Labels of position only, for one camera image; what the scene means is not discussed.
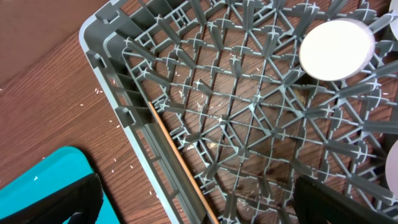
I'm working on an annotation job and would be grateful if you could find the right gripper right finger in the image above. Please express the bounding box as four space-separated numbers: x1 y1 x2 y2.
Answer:
293 175 396 224

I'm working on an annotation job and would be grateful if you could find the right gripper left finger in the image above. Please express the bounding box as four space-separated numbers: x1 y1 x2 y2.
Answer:
1 173 103 224

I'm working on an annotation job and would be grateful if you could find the wooden chopstick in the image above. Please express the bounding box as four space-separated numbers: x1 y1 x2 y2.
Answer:
148 102 220 224

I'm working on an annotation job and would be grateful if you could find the teal plastic tray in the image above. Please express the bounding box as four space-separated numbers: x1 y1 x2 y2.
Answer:
1 146 119 224

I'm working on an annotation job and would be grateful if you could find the small white plate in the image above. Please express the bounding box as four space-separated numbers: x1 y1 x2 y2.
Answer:
385 148 398 197

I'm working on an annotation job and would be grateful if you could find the white cup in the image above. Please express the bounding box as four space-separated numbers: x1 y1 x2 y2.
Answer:
299 19 376 81

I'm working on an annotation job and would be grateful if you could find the grey dishwasher rack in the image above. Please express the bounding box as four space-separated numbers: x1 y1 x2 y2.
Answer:
79 0 397 223

